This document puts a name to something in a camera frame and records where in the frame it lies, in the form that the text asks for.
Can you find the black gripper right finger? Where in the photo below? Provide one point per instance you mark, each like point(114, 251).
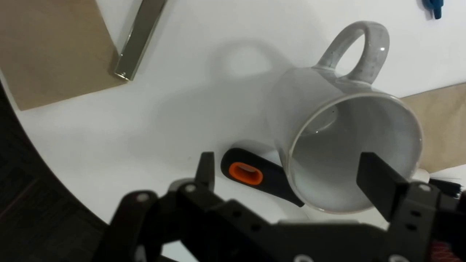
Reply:
point(413, 213)

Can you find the round white side table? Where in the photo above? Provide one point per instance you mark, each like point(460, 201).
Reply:
point(195, 96)

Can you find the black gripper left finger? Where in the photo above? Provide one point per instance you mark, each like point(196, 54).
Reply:
point(205, 213)

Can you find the white ceramic mug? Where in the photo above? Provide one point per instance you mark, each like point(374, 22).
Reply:
point(296, 102)

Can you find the large brown cardboard piece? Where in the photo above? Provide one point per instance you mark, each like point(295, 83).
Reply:
point(53, 48)

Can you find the blue pen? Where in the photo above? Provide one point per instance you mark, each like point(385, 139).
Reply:
point(436, 8)

